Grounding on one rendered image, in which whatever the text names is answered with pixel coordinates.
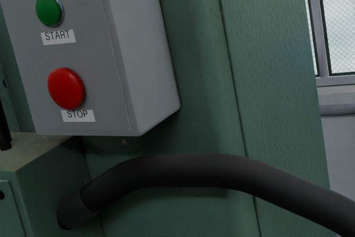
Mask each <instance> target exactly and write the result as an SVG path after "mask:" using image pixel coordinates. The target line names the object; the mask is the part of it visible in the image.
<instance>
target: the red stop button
mask: <svg viewBox="0 0 355 237"><path fill-rule="evenodd" d="M47 84H48V91H49V94H50V96H51V98H52V99H53V101H54V102H55V103H56V104H57V105H58V106H60V107H61V108H63V109H74V108H76V107H77V106H79V105H80V104H81V103H82V101H83V99H84V95H85V91H84V87H83V84H82V81H81V80H80V78H79V77H78V75H77V74H76V73H75V72H74V71H72V70H71V69H68V68H58V69H55V70H53V71H52V72H51V73H50V75H49V77H48V83H47Z"/></svg>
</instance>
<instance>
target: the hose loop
mask: <svg viewBox="0 0 355 237"><path fill-rule="evenodd" d="M147 187H219V188H228V189H234V190H237V191H241V192H244V193H247V194H250V195H253V196H256V197H258V198H261V199H262V200H265V201H267V202H270V203H272V204H274V205H276V206H279V207H281V208H283V209H285V210H288V211H290V212H292V213H294V214H297V215H299V216H301V217H303V218H306V219H308V220H310V221H312V222H314V223H317V224H319V225H321V226H323V227H325V228H327V229H329V230H331V231H333V232H335V233H337V234H338V235H340V236H342V237H355V201H353V200H351V199H349V198H347V197H345V196H343V195H341V194H339V193H337V192H335V191H332V190H330V189H328V188H325V187H323V186H321V185H318V184H316V183H314V182H311V181H308V180H306V179H304V178H301V177H299V176H297V175H294V174H292V173H290V172H287V171H285V170H283V169H280V168H278V167H275V166H273V165H270V164H268V163H265V162H262V161H259V160H256V159H253V158H250V157H245V156H239V155H234V154H222V153H205V154H164V155H146V156H141V157H136V158H132V159H129V160H126V161H124V162H121V163H119V164H117V165H115V166H113V167H112V168H110V169H109V170H107V171H105V172H104V173H102V174H101V175H100V176H98V177H97V178H95V179H94V180H93V181H91V182H90V183H88V184H86V185H84V186H83V187H81V188H80V189H78V190H77V191H75V192H74V193H72V194H71V195H69V196H68V197H67V198H65V199H64V200H63V201H62V202H61V203H60V204H59V206H58V209H57V220H58V224H59V227H60V228H62V229H63V230H70V229H73V228H76V227H78V226H79V225H80V224H82V223H84V222H85V221H87V220H88V219H90V218H92V217H93V216H95V215H96V214H98V213H99V212H101V211H102V210H103V209H105V208H106V207H108V206H109V205H111V204H112V203H114V202H115V201H117V200H119V199H120V198H122V197H123V196H125V195H126V194H128V193H130V192H132V191H134V190H137V189H141V188H147Z"/></svg>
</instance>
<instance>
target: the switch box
mask: <svg viewBox="0 0 355 237"><path fill-rule="evenodd" d="M61 2H62V4H63V6H64V11H65V16H64V20H63V22H62V23H61V24H60V25H59V26H57V27H48V26H46V25H44V24H43V23H42V22H41V21H40V20H39V18H38V16H37V14H36V11H35V5H36V0H0V3H1V6H2V10H3V14H4V17H5V21H6V25H7V29H8V32H9V35H10V39H11V42H12V46H13V50H14V54H15V57H16V61H17V65H18V69H19V72H20V75H21V79H22V82H23V87H24V90H25V94H26V98H27V101H28V104H29V108H30V112H31V115H32V119H33V123H34V126H35V130H36V132H37V134H39V135H74V136H141V135H143V134H145V133H146V132H147V131H149V130H150V129H152V128H153V127H155V126H156V125H157V124H159V123H160V122H161V121H163V120H164V119H166V118H167V117H169V116H170V115H171V114H173V113H175V112H176V111H177V110H179V109H180V106H181V104H180V98H179V93H178V88H177V85H176V79H175V74H174V69H173V64H172V59H171V54H170V48H169V43H168V40H167V35H166V29H165V24H164V19H163V14H162V9H161V4H160V0H61ZM64 30H73V32H74V36H75V39H76V42H74V43H62V44H51V45H43V41H42V37H41V33H44V32H54V31H64ZM58 68H68V69H71V70H72V71H74V72H75V73H76V74H77V75H78V77H79V78H80V80H81V81H82V84H83V87H84V91H85V95H84V99H83V101H82V103H81V104H80V105H79V106H77V107H76V108H74V109H63V108H61V107H60V106H58V105H57V104H56V103H55V102H54V101H53V99H52V98H51V96H50V94H49V91H48V84H47V83H48V77H49V75H50V73H51V72H52V71H53V70H55V69H58ZM61 110H93V113H94V117H95V122H63V118H62V114H61Z"/></svg>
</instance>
